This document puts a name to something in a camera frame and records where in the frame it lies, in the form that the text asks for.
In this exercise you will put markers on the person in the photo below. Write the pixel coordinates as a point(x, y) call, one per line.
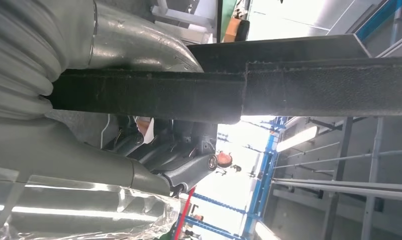
point(224, 159)

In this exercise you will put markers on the brown cardboard box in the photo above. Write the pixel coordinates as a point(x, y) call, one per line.
point(231, 30)

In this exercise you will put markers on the bright ceiling light panel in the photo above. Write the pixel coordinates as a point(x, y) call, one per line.
point(297, 139)
point(265, 232)

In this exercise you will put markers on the black rounded object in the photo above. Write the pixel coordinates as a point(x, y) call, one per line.
point(243, 30)

